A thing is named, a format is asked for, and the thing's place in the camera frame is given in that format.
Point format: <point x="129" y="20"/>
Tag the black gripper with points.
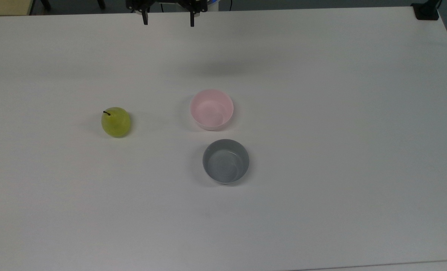
<point x="167" y="3"/>

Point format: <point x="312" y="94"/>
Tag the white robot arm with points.
<point x="213" y="2"/>

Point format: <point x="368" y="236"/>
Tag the pink bowl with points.
<point x="211" y="109"/>

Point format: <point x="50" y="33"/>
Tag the green pear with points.
<point x="116" y="122"/>

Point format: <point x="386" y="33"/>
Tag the grey bowl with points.
<point x="225" y="162"/>

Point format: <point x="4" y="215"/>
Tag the beige wooden furniture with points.
<point x="6" y="6"/>

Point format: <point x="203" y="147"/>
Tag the black table clamp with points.
<point x="426" y="10"/>

